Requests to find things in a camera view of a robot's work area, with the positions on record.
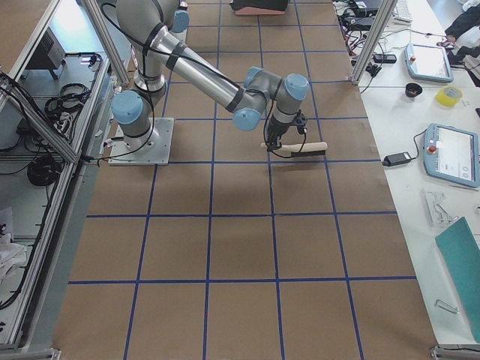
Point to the yellow tape roll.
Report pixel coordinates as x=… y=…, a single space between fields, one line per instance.
x=448 y=96

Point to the blue teach pendant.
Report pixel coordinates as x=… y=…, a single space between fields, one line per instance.
x=452 y=154
x=428 y=63

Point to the aluminium frame post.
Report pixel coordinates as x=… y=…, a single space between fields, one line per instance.
x=381 y=19

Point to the teal folder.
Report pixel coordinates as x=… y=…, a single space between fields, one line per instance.
x=460 y=252

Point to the black power adapter brick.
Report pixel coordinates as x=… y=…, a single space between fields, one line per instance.
x=397 y=159

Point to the white crumpled cloth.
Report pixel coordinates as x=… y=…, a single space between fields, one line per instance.
x=13 y=256

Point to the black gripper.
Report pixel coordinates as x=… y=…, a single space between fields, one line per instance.
x=277 y=130

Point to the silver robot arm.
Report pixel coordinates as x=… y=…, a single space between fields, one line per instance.
x=181 y=18
x=148 y=25

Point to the metal hex key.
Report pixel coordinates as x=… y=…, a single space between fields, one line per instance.
x=446 y=306

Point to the beige hand brush black bristles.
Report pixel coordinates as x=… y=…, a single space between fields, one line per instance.
x=302 y=150

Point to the far blue teach pendant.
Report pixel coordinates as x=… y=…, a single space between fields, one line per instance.
x=428 y=63

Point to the near blue teach pendant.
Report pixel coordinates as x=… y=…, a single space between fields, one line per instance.
x=452 y=154

